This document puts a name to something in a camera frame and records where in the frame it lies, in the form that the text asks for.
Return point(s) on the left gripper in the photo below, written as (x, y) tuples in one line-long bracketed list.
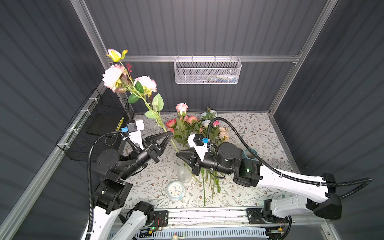
[(153, 149)]

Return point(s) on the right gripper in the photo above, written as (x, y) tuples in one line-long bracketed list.
[(194, 161)]

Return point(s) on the clear ribbed glass vase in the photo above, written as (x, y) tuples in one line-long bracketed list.
[(184, 174)]

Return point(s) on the pink peony spray stem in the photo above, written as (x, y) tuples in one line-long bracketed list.
[(118, 78)]

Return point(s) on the pale pink rose stem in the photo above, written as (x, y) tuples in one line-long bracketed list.
[(181, 131)]

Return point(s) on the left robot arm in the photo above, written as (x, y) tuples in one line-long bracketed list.
[(114, 169)]

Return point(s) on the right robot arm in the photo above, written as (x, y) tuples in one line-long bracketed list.
[(310, 194)]

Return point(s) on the pile of artificial flowers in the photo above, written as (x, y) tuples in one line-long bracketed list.
[(199, 125)]

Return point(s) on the teal ceramic vase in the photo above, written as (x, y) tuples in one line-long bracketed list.
[(249, 155)]

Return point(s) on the small round alarm clock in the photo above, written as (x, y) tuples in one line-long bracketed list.
[(175, 191)]

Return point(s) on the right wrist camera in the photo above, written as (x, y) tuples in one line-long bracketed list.
[(200, 144)]

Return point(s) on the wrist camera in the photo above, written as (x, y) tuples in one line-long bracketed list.
[(133, 130), (200, 144)]

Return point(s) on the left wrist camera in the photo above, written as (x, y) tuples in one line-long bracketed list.
[(133, 130)]

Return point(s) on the black wire basket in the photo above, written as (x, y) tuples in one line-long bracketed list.
[(99, 114)]

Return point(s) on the aluminium mounting rail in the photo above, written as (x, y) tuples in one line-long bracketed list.
[(206, 216)]

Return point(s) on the white wire mesh basket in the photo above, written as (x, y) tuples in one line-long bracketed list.
[(207, 71)]

